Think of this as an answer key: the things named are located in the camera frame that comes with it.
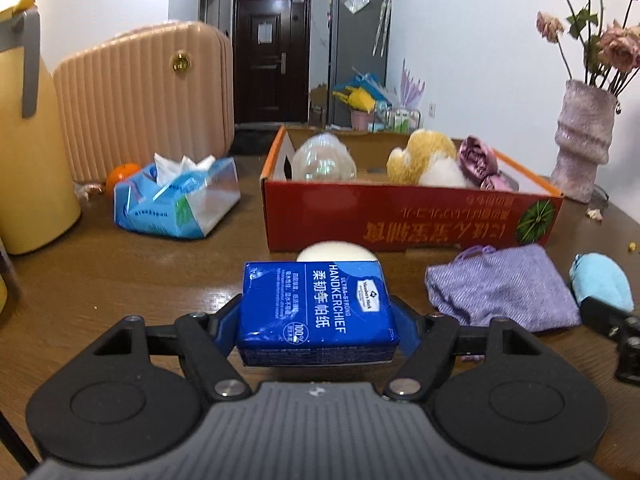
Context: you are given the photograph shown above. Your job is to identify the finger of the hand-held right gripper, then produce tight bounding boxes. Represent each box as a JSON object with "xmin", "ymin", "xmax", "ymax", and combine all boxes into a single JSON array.
[{"xmin": 580, "ymin": 296, "xmax": 640, "ymax": 387}]

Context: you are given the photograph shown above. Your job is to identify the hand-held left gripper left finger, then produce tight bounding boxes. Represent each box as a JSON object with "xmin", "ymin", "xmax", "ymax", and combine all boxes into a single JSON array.
[{"xmin": 92, "ymin": 295, "xmax": 252, "ymax": 404}]

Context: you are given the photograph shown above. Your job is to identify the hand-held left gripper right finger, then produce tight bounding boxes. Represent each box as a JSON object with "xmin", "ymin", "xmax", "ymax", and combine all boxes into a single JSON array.
[{"xmin": 382, "ymin": 295, "xmax": 544, "ymax": 404}]

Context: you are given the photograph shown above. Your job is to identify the blue handkerchief pack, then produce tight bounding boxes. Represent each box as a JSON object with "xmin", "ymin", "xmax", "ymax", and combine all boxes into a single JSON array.
[{"xmin": 236, "ymin": 259, "xmax": 401, "ymax": 367}]

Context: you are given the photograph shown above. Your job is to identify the red cardboard box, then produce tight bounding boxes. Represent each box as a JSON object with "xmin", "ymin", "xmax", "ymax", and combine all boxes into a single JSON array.
[{"xmin": 260, "ymin": 125, "xmax": 565, "ymax": 254}]

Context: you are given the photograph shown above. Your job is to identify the yellow white fuzzy sock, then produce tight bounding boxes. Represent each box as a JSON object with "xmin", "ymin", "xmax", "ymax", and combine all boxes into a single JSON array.
[{"xmin": 386, "ymin": 129, "xmax": 474, "ymax": 188}]

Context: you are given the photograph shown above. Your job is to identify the pink satin scrunchie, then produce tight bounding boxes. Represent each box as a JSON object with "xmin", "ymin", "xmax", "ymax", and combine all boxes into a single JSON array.
[{"xmin": 459, "ymin": 135, "xmax": 500, "ymax": 181}]

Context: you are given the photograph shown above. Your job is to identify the clear plastic shower cap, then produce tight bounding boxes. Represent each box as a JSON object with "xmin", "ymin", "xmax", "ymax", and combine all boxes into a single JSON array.
[{"xmin": 291, "ymin": 132, "xmax": 359, "ymax": 183}]

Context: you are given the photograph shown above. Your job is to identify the blue soft tissue pack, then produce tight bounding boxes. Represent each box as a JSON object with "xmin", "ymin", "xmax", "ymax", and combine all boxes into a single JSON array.
[{"xmin": 113, "ymin": 152, "xmax": 242, "ymax": 240}]

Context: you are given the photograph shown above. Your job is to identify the light blue fuzzy sock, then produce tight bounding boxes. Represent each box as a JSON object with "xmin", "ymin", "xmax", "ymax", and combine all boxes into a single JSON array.
[{"xmin": 569, "ymin": 252, "xmax": 635, "ymax": 312}]

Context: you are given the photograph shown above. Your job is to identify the purple fabric pouch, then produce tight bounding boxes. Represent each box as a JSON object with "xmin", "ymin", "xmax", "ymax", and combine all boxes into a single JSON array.
[{"xmin": 425, "ymin": 244, "xmax": 584, "ymax": 334}]

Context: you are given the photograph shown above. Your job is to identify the white round sponge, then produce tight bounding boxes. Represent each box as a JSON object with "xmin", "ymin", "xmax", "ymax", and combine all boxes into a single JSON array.
[{"xmin": 296, "ymin": 241, "xmax": 381, "ymax": 263}]

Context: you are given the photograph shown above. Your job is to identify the pink textured vase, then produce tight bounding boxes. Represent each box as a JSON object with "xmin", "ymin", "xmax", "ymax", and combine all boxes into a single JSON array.
[{"xmin": 550, "ymin": 79, "xmax": 619, "ymax": 204}]

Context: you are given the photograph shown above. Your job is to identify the orange fruit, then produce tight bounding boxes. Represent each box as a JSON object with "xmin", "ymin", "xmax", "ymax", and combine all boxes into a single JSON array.
[{"xmin": 105, "ymin": 162, "xmax": 143, "ymax": 196}]

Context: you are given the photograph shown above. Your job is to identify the small snack wrapper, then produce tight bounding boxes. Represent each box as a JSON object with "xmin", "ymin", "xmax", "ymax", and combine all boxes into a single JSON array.
[{"xmin": 75, "ymin": 182, "xmax": 108, "ymax": 201}]

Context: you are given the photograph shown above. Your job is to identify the dark door mat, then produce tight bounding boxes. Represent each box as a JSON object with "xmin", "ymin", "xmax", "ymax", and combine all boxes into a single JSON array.
[{"xmin": 229, "ymin": 130, "xmax": 281, "ymax": 157}]

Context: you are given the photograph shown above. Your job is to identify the pink ribbed vanity case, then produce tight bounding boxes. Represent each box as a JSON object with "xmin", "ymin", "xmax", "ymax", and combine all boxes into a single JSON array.
[{"xmin": 52, "ymin": 21, "xmax": 236, "ymax": 185}]

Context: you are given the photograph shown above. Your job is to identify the pile of blue yellow bags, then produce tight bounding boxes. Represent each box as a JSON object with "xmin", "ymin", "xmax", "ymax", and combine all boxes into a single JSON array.
[{"xmin": 332, "ymin": 65, "xmax": 396, "ymax": 113}]

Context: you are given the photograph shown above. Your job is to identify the brown cardboard carton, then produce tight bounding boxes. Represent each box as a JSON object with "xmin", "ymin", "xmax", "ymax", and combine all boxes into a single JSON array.
[{"xmin": 309, "ymin": 85, "xmax": 331, "ymax": 128}]

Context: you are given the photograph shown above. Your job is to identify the purple feather decoration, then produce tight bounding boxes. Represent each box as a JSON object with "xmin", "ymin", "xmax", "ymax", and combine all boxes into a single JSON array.
[{"xmin": 399, "ymin": 57, "xmax": 426, "ymax": 108}]

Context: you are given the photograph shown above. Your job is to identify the yellow thermos jug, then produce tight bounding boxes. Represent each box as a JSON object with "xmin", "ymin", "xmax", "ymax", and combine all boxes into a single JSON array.
[{"xmin": 0, "ymin": 0, "xmax": 82, "ymax": 256}]

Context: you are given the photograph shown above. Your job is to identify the dark brown entrance door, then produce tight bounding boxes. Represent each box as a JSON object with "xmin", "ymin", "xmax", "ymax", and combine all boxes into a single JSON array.
[{"xmin": 232, "ymin": 0, "xmax": 312, "ymax": 125}]

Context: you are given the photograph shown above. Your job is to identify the dried pink roses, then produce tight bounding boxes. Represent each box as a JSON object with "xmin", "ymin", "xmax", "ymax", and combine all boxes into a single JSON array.
[{"xmin": 522, "ymin": 0, "xmax": 640, "ymax": 98}]

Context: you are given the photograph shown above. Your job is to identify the grey refrigerator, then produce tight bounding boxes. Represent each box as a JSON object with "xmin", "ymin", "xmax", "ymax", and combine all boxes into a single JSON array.
[{"xmin": 327, "ymin": 0, "xmax": 391, "ymax": 128}]

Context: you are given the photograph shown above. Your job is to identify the clear folded umbrella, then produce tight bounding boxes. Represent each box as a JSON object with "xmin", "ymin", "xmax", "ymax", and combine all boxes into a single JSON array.
[{"xmin": 372, "ymin": 0, "xmax": 394, "ymax": 57}]

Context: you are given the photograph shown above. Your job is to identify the wire rack with bottles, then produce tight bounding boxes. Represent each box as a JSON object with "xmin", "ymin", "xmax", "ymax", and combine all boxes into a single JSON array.
[{"xmin": 372, "ymin": 105, "xmax": 422, "ymax": 134}]

